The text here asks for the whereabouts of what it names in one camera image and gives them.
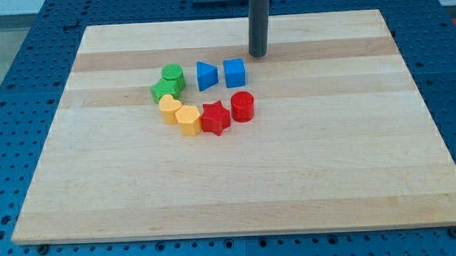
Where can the blue cube block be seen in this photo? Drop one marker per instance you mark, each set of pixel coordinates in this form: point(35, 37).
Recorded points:
point(234, 71)

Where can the red star block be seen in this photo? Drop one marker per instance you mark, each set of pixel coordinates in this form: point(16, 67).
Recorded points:
point(215, 118)

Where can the red cylinder block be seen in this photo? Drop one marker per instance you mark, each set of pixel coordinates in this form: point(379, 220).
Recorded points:
point(242, 106)

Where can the yellow hexagon block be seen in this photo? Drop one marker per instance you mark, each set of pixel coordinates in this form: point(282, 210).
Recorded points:
point(189, 120)

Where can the blue triangle block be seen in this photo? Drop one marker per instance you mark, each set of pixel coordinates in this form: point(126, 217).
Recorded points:
point(207, 75)

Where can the wooden board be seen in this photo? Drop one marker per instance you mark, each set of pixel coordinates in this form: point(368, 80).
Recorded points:
point(341, 139)

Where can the yellow heart block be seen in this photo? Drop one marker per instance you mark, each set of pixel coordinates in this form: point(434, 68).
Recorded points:
point(168, 106)

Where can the green star block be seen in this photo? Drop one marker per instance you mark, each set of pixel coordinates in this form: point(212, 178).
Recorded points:
point(164, 87)

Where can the green cylinder block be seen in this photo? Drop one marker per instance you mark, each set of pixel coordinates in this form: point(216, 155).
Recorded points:
point(174, 72)

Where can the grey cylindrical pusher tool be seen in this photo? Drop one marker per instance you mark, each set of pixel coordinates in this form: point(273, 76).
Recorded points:
point(258, 27)

